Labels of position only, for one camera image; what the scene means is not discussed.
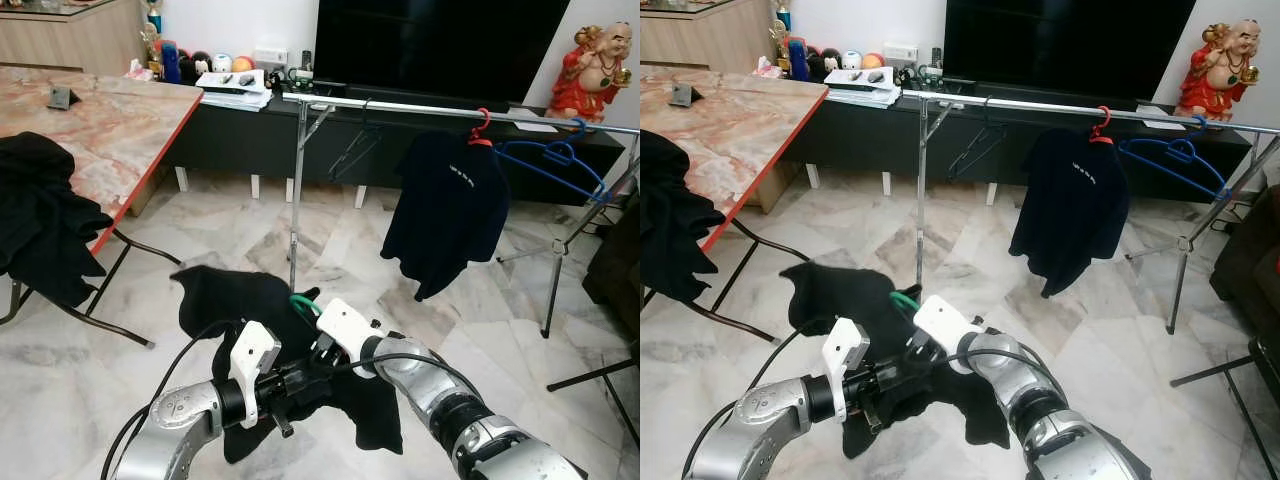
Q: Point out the blue plastic hanger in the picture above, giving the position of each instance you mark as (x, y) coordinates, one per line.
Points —
(1180, 162)
(555, 165)

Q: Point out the silver metal clothes rack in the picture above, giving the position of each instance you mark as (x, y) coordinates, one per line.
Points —
(450, 112)
(1070, 108)

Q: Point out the black ribbed garment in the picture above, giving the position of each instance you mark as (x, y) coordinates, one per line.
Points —
(45, 215)
(675, 215)

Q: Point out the black flat television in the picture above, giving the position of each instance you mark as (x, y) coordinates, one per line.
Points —
(1065, 45)
(440, 45)

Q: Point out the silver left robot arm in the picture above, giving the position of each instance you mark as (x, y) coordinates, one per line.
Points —
(760, 435)
(175, 435)

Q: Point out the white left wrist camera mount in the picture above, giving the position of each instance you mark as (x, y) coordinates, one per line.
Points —
(255, 362)
(845, 357)

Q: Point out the green plastic hanger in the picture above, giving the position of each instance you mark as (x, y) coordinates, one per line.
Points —
(305, 303)
(905, 300)

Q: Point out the red plastic hanger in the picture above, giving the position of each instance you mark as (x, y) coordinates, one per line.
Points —
(481, 128)
(1102, 125)

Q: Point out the black printed T-shirt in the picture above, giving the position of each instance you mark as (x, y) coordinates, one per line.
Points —
(235, 300)
(840, 300)

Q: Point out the black white mouse plush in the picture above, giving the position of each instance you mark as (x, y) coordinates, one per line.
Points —
(202, 62)
(830, 60)

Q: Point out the black plastic hanger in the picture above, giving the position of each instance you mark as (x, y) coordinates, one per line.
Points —
(355, 152)
(975, 150)

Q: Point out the blue water bottle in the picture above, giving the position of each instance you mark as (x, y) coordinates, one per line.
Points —
(171, 62)
(798, 60)

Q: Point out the black TV console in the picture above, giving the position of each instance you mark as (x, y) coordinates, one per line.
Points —
(1020, 150)
(400, 150)

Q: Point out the gold blue trophy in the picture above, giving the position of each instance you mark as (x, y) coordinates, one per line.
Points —
(780, 32)
(152, 35)

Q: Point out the white blue round plush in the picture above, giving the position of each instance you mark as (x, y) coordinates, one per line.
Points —
(851, 61)
(221, 63)

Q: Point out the navy blue garment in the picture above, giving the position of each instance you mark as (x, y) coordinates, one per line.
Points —
(1070, 210)
(445, 215)

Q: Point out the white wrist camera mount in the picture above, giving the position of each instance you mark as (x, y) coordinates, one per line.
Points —
(347, 325)
(947, 322)
(845, 357)
(255, 362)

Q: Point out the red seated figurine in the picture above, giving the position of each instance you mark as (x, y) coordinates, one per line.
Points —
(597, 75)
(1222, 72)

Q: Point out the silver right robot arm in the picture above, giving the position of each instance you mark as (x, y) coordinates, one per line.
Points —
(1060, 420)
(470, 420)

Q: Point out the marble folding table red edge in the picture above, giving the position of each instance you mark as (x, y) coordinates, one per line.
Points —
(730, 125)
(100, 130)

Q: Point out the black round plush toy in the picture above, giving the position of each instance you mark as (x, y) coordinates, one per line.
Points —
(815, 64)
(187, 66)

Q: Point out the white paper sheet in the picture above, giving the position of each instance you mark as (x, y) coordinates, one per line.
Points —
(1157, 118)
(532, 122)

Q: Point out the orange red round plush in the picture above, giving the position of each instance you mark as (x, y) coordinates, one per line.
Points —
(242, 64)
(873, 62)

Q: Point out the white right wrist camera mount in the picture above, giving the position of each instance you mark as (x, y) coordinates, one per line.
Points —
(947, 322)
(347, 325)

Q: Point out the green white mug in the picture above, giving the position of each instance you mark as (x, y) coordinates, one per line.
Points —
(930, 72)
(300, 75)

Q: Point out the stack of white papers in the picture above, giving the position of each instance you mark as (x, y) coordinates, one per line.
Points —
(862, 90)
(235, 92)

